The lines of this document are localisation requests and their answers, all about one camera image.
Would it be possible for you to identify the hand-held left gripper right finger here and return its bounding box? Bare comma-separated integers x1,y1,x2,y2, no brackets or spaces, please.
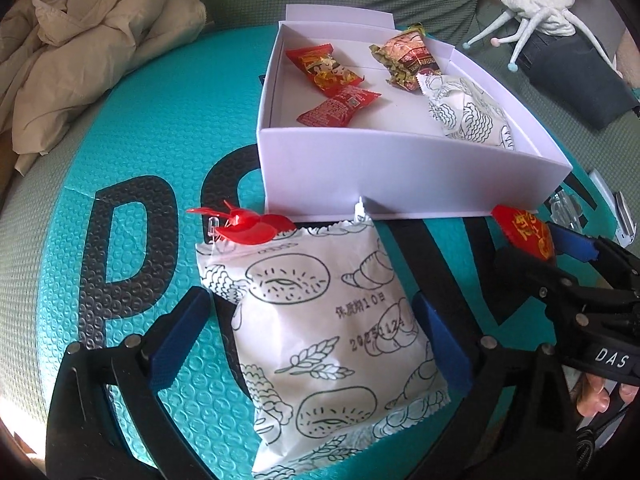
411,292,583,480

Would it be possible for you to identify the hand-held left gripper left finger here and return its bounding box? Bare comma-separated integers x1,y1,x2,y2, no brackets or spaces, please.
45,287,213,480

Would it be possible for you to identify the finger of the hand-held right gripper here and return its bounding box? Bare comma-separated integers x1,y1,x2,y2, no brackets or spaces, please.
549,222,640,293
492,247,593,323

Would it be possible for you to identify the red gold-print snack packet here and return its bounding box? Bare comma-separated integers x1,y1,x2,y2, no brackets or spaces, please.
491,204,557,261
286,45,366,98

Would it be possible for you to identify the white bread-print snack packet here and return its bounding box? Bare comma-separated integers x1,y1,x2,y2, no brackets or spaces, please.
416,72,517,152
194,212,451,478

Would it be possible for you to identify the red plastic fan hook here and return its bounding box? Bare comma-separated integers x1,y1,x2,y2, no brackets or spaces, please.
186,200,297,247

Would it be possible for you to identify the white cardboard box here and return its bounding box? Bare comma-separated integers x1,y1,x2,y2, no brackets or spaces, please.
256,4,573,221

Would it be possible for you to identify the gold brown snack packet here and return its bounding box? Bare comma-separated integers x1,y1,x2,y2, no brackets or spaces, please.
369,22,443,92

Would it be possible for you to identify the plain red snack packet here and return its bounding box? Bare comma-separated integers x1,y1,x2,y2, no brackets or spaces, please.
296,85,383,127

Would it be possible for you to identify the person's right hand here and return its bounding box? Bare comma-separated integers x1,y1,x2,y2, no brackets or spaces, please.
575,372,640,418

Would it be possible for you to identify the small white square device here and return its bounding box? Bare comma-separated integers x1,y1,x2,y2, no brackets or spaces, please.
611,191,640,247

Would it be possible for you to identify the teal bubble mat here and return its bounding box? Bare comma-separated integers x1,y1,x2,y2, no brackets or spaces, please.
35,25,616,480

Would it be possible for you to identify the beige puffer jacket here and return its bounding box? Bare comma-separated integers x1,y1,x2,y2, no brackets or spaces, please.
0,0,208,176

